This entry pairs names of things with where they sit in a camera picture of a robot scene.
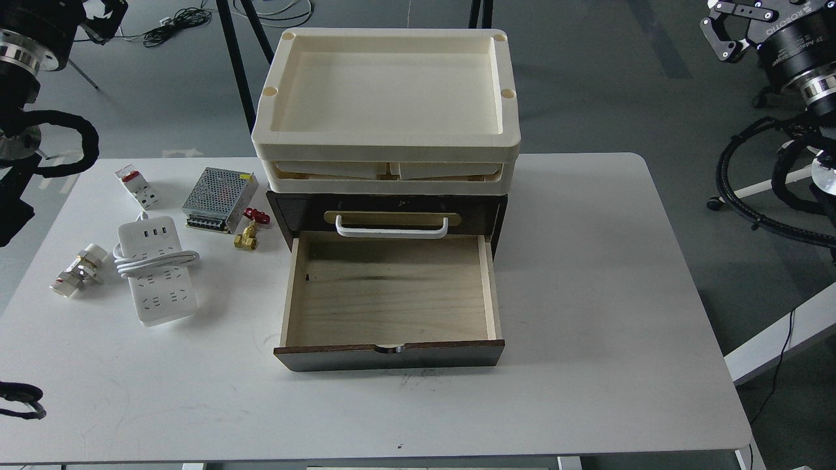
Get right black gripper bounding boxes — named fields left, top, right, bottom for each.
left=699, top=1, right=834, bottom=63

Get white power strip with cable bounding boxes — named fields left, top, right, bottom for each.
left=112, top=212, right=199, bottom=327

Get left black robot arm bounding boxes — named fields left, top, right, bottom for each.
left=1, top=1, right=128, bottom=245

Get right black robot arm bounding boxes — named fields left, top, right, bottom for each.
left=699, top=1, right=835, bottom=139

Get white rolling stand base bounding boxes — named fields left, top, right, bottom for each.
left=707, top=164, right=812, bottom=212

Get cream plastic top tray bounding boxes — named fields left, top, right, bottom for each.
left=251, top=27, right=521, bottom=163

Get open wooden drawer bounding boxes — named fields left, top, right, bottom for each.
left=274, top=232, right=505, bottom=372

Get black metal stand legs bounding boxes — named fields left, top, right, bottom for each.
left=216, top=0, right=275, bottom=134

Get silver metal power supply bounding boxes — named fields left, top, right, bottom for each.
left=182, top=167, right=259, bottom=233

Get white red circuit breaker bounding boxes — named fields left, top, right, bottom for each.
left=114, top=164, right=159, bottom=209

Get black corrugated cable conduit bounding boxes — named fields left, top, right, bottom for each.
left=716, top=116, right=836, bottom=249

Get white drawer handle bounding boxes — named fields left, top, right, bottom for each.
left=335, top=215, right=450, bottom=239

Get brass valve red handle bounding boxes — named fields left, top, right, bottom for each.
left=233, top=206, right=271, bottom=251

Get black cable bundle on floor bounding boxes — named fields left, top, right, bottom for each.
left=142, top=7, right=212, bottom=49

